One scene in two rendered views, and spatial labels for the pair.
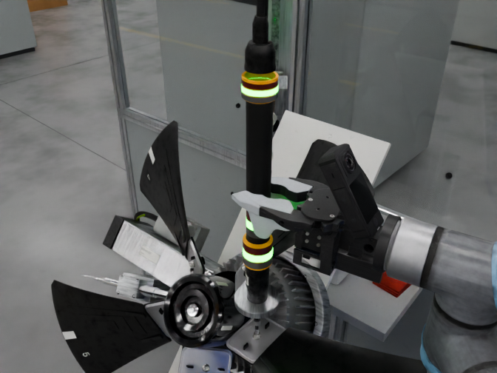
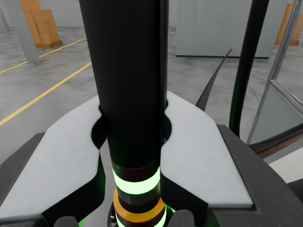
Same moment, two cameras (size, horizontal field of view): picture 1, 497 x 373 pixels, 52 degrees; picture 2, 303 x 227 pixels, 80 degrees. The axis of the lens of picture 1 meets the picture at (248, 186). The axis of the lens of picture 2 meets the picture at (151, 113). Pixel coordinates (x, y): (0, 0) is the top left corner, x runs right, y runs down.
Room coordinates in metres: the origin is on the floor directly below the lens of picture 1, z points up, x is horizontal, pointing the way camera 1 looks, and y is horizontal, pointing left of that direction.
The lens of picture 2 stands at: (0.53, -0.10, 1.52)
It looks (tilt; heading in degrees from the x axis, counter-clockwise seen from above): 33 degrees down; 59
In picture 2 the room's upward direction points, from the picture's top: 2 degrees counter-clockwise
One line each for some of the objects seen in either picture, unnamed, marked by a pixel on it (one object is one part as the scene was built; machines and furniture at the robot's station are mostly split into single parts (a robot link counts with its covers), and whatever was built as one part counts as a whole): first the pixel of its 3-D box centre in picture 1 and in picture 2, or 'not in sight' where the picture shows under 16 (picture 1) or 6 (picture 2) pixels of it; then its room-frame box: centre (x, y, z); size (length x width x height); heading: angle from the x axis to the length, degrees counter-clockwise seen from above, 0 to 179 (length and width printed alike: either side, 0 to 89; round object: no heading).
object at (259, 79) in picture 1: (259, 86); not in sight; (0.57, -0.01, 1.61); 0.04 x 0.04 x 0.03
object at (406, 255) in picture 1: (409, 249); not in sight; (0.47, -0.19, 1.45); 0.08 x 0.05 x 0.08; 151
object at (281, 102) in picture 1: (273, 94); not in sight; (1.19, -0.06, 1.35); 0.10 x 0.07 x 0.08; 176
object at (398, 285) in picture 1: (393, 280); not in sight; (1.04, -0.40, 0.87); 0.08 x 0.08 x 0.02; 44
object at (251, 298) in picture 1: (258, 191); not in sight; (0.57, -0.01, 1.47); 0.04 x 0.04 x 0.46
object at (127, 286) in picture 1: (132, 286); not in sight; (0.79, 0.25, 1.08); 0.07 x 0.04 x 0.06; 61
